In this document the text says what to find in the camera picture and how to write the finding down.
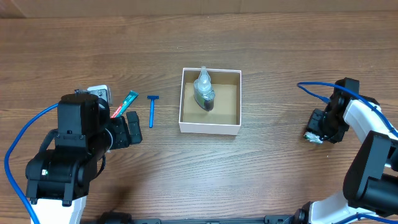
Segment green toothpaste tube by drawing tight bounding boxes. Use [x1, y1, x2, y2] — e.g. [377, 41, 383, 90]
[111, 90, 139, 118]

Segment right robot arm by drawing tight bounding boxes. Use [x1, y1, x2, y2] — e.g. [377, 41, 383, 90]
[284, 78, 397, 224]

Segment white cardboard box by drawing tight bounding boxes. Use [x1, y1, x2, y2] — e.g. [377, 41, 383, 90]
[178, 68, 242, 136]

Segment clear hand wash bottle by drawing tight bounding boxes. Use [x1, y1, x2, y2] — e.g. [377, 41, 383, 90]
[193, 66, 215, 111]

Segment left blue cable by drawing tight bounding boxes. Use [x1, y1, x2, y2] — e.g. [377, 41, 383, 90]
[4, 103, 60, 224]

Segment blue disposable razor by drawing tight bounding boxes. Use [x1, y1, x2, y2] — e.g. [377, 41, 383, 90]
[147, 95, 159, 128]

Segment green Dettol soap bar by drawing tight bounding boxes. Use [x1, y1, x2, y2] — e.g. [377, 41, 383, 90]
[303, 131, 323, 144]

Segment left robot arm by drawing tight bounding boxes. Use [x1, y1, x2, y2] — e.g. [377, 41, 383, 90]
[25, 92, 142, 223]

